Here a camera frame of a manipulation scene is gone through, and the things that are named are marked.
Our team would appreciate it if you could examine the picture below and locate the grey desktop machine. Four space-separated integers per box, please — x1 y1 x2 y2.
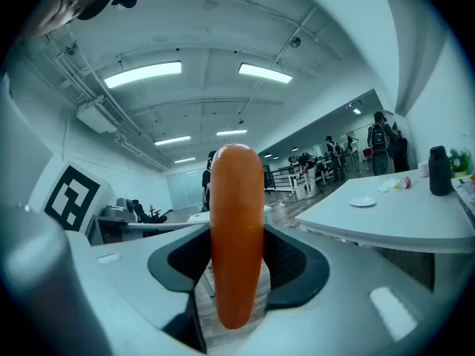
102 204 131 222

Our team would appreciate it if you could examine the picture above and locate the orange sausage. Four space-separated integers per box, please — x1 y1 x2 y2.
209 143 266 330

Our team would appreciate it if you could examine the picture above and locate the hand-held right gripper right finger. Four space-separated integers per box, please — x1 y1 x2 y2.
237 223 442 356

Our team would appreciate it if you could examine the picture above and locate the white side desk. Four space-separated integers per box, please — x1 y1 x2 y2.
187 205 272 226

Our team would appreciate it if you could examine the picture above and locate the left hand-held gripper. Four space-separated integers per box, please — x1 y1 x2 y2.
27 159 114 237

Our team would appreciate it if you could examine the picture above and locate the crumpled white tissue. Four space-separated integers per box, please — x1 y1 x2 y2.
377 179 400 194

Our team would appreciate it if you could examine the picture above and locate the black office chair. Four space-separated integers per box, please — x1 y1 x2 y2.
125 198 168 224

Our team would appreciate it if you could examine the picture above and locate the black metal railing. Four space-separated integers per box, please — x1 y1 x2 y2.
263 163 298 193

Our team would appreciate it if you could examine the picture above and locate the ceiling pipe bundle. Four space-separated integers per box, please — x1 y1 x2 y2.
44 35 170 172

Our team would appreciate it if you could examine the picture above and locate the white oval plate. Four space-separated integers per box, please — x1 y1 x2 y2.
348 196 378 208

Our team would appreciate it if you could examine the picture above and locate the black bag with greens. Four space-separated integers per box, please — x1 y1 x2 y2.
428 145 453 197

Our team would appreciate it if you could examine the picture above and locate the grey desk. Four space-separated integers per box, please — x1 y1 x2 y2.
91 213 209 245

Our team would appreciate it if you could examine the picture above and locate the person's face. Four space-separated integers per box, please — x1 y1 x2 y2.
22 0 99 39

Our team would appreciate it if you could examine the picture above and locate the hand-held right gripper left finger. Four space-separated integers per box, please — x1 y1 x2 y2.
68 223 213 355

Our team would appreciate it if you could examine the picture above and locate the white ceiling air conditioner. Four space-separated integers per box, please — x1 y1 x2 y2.
76 94 127 135

